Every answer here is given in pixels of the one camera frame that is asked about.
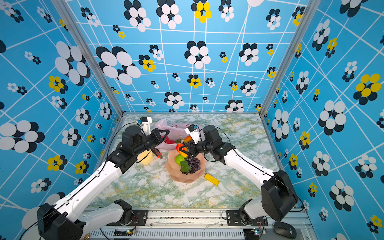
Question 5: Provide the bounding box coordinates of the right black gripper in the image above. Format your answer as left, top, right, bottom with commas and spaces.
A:
179, 137, 215, 158

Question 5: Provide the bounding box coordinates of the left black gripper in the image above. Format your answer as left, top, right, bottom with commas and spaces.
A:
133, 129, 170, 158

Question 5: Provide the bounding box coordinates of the red yellow mango top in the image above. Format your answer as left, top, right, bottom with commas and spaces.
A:
183, 136, 193, 144

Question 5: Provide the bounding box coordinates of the red crinkled strawberry fruit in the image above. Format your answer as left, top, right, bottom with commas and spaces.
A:
165, 137, 176, 144

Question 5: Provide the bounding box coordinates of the orange red mango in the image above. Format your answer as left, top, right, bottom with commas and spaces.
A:
176, 147, 188, 153

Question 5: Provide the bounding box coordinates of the dark purple grape bunch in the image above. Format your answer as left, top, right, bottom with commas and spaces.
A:
186, 156, 201, 174

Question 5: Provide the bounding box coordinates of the pink translucent plastic bag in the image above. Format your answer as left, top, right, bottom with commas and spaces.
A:
155, 119, 191, 153

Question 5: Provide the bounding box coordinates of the green crinkled fruit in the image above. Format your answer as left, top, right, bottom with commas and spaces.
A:
175, 155, 186, 166

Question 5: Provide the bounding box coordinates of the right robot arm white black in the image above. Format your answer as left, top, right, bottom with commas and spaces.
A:
181, 125, 300, 225

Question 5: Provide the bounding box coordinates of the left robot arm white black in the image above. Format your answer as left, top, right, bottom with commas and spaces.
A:
37, 125, 170, 240

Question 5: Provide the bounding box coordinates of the green grape leaf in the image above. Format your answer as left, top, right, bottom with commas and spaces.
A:
181, 161, 192, 174

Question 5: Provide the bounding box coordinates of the yellow round sponge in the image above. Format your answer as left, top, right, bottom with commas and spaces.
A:
137, 150, 154, 166

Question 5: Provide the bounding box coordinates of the yellow rectangular block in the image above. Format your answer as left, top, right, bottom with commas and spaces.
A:
204, 174, 220, 187

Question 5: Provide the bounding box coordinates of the black computer mouse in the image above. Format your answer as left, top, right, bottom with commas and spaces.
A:
273, 222, 297, 240

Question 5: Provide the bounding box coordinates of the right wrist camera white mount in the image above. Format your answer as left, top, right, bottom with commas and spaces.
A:
185, 124, 201, 144

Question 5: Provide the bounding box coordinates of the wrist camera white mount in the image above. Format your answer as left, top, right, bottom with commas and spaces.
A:
137, 117, 153, 135
185, 124, 201, 144

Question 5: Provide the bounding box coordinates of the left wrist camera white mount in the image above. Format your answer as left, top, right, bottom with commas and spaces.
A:
137, 117, 153, 135

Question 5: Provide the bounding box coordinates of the aluminium front rail frame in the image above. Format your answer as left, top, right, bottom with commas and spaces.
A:
53, 206, 319, 240

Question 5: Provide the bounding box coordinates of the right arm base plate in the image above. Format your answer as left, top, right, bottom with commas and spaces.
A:
225, 210, 269, 228

